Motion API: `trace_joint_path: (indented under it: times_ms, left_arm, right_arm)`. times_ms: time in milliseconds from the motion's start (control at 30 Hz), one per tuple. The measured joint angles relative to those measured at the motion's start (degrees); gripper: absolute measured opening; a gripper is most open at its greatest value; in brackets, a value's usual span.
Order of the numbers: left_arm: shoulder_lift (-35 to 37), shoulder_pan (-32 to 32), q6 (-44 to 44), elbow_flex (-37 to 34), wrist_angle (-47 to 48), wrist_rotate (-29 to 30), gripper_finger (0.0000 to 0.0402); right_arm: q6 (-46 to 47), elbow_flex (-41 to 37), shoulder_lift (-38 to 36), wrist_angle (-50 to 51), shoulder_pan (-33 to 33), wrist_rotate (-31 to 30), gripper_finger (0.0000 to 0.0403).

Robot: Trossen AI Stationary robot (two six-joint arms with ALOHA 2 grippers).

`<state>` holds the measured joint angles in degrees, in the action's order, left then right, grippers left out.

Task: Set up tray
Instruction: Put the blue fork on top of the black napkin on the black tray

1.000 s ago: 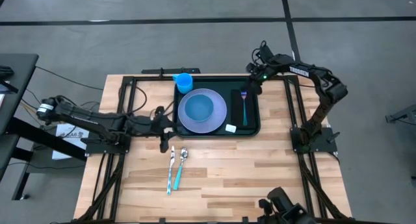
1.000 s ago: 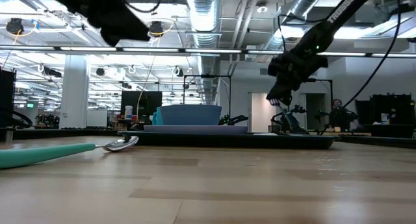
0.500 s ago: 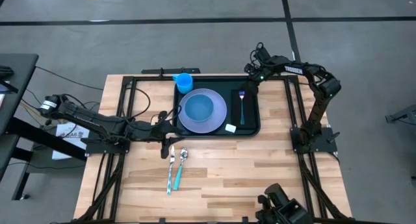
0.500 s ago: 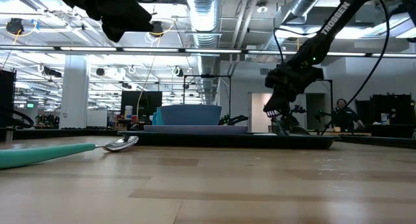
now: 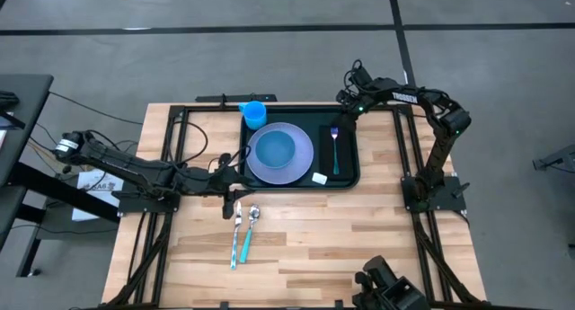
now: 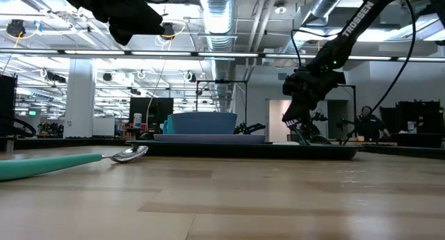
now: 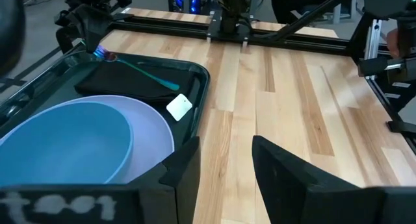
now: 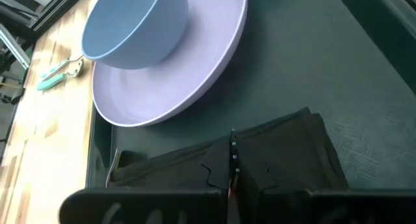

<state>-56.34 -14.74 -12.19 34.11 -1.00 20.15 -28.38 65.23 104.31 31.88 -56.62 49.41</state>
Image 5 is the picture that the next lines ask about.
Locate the white paper sheet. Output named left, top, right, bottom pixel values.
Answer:
left=71, top=168, right=125, bottom=223

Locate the iridescent fork teal handle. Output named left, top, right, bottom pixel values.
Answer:
left=330, top=126, right=341, bottom=176

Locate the black bar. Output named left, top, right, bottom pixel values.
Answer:
left=195, top=93, right=279, bottom=105

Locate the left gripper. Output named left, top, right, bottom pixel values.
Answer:
left=206, top=165, right=258, bottom=220

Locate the blue bowl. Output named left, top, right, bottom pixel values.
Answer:
left=254, top=129, right=296, bottom=170

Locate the black desk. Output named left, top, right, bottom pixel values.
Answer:
left=0, top=74, right=122, bottom=279

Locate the blue cup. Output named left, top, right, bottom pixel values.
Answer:
left=237, top=100, right=268, bottom=131

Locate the lilac plate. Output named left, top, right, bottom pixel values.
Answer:
left=245, top=121, right=315, bottom=186

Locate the dark green plastic tray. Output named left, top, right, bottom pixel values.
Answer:
left=239, top=104, right=361, bottom=192

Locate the knife blue white patterned handle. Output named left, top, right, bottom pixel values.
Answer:
left=230, top=200, right=243, bottom=271

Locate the spoon with teal handle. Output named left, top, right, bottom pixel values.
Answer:
left=239, top=204, right=261, bottom=264

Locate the black table-level camera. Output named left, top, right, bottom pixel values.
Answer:
left=351, top=254, right=430, bottom=310

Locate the black floor cable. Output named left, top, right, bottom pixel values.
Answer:
left=48, top=90, right=145, bottom=126

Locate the black aluminium table frame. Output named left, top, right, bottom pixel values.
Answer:
left=102, top=102, right=489, bottom=310

